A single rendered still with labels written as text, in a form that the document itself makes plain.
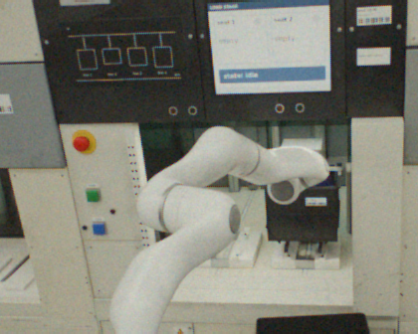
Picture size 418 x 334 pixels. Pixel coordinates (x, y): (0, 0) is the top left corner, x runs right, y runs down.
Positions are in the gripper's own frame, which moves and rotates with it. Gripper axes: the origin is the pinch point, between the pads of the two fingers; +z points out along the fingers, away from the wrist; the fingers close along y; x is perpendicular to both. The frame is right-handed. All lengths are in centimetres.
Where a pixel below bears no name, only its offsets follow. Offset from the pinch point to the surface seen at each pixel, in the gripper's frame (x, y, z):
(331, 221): -18.7, 9.7, -9.0
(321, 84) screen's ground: 26.1, 10.2, -28.5
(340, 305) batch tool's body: -35.6, 14.0, -28.0
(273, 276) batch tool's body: -35.6, -7.9, -14.5
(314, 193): -9.7, 5.0, -9.5
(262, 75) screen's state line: 28.9, -4.0, -29.4
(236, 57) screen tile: 33.3, -10.0, -29.8
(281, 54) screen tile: 33.6, 0.8, -29.1
